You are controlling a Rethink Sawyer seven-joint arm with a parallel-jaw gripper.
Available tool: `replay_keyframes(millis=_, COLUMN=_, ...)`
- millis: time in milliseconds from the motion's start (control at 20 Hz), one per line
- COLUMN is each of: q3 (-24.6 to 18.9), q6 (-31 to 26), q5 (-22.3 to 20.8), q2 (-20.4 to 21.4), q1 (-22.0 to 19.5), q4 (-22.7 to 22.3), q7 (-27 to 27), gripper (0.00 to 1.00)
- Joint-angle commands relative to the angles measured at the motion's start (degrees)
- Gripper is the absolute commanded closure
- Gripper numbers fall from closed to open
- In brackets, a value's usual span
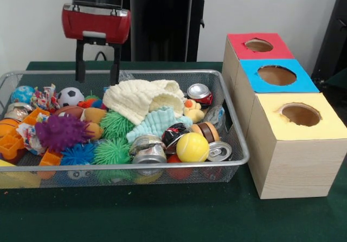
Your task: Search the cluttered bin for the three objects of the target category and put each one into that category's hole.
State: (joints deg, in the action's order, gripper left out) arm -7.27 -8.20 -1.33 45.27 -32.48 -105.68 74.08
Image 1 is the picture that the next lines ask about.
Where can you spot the yellow tennis ball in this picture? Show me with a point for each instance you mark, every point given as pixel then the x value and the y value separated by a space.
pixel 192 147

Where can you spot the clear blue-printed plastic packet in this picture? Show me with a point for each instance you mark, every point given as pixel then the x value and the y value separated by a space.
pixel 215 117

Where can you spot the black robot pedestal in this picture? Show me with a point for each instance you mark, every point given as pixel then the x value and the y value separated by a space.
pixel 162 25

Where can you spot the wooden box with three holes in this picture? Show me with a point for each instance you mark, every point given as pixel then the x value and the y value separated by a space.
pixel 295 155

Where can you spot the cream knitted cloth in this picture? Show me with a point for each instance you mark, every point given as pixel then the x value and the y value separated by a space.
pixel 140 96

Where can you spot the dark green table cloth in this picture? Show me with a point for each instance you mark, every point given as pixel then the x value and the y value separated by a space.
pixel 162 215

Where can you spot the clear shallow mesh bin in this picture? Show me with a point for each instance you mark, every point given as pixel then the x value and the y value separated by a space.
pixel 233 139

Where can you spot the black side stand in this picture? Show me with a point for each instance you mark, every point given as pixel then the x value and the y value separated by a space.
pixel 336 36

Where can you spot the green spiky ball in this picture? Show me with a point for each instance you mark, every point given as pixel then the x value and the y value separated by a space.
pixel 112 152

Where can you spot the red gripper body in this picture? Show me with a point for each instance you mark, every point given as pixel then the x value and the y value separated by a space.
pixel 96 25

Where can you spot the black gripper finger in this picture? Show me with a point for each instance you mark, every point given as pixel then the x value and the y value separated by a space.
pixel 80 62
pixel 115 65

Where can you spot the small soccer ball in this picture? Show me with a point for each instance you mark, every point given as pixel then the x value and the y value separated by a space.
pixel 70 96

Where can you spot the light teal cloth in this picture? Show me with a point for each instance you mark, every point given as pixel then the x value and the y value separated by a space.
pixel 154 123

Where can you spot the crushed silver can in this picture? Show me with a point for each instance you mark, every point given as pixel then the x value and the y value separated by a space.
pixel 147 150

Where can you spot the purple spiky ball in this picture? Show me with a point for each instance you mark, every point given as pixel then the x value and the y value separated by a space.
pixel 60 132

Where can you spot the red soda can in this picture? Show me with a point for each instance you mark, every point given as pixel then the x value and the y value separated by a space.
pixel 199 93

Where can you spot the small orange basketball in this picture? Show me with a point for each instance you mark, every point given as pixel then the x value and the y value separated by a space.
pixel 6 127

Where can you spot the small toy hamburger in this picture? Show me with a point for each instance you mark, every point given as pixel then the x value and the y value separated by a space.
pixel 209 132

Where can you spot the silver can with pull tab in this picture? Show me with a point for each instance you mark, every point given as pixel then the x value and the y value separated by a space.
pixel 219 151

